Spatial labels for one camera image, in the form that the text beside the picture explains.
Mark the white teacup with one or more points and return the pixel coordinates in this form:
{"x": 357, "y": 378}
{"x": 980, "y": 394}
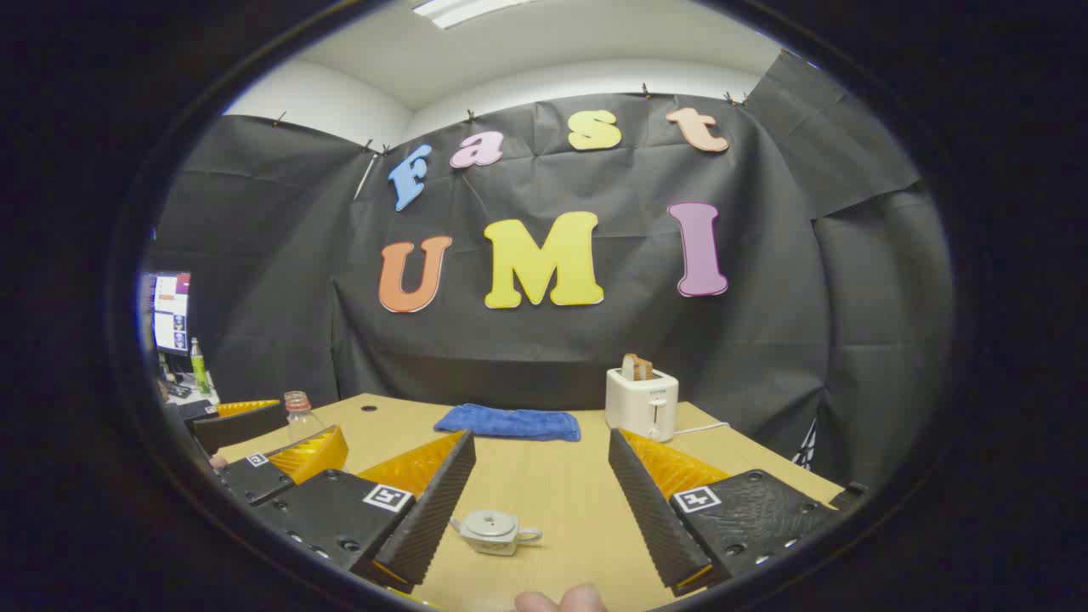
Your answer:
{"x": 497, "y": 547}

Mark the blue towel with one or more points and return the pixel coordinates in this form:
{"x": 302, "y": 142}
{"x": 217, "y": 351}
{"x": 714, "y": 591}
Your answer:
{"x": 510, "y": 422}

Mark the clear plastic water bottle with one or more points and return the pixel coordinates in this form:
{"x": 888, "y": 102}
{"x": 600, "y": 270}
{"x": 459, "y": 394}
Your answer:
{"x": 299, "y": 422}

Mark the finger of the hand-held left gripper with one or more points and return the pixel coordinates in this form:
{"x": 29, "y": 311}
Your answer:
{"x": 263, "y": 478}
{"x": 238, "y": 427}

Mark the black backdrop cloth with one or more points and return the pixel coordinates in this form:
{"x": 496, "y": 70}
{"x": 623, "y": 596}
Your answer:
{"x": 595, "y": 357}

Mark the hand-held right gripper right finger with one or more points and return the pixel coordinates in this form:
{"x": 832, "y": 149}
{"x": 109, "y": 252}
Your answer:
{"x": 650, "y": 518}

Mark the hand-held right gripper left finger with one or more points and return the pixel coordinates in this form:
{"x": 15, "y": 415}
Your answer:
{"x": 429, "y": 518}

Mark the white toaster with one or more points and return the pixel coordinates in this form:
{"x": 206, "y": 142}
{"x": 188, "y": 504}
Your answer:
{"x": 640, "y": 406}

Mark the computer monitor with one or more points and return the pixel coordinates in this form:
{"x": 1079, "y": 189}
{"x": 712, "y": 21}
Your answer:
{"x": 171, "y": 313}

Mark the bread slice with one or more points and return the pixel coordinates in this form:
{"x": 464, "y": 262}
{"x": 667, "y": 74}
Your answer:
{"x": 637, "y": 367}

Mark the ceiling light panel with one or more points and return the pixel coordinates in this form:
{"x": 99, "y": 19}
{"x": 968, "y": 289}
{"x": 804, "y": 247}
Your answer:
{"x": 459, "y": 8}

